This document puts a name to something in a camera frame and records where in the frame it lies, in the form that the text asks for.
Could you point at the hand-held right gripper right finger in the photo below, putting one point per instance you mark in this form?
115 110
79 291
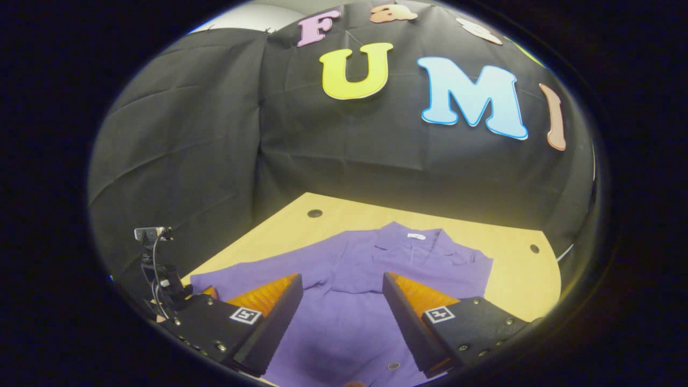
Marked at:
411 333

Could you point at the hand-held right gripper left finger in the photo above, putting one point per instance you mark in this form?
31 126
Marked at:
274 333

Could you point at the purple button shirt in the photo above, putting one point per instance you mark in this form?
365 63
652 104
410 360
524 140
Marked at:
349 333

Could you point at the black webcam stand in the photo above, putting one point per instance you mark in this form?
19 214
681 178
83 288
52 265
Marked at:
166 279

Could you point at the grey webcam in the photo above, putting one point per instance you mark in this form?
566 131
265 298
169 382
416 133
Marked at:
149 233

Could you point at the black backdrop cloth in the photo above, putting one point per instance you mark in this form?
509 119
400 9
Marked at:
215 134

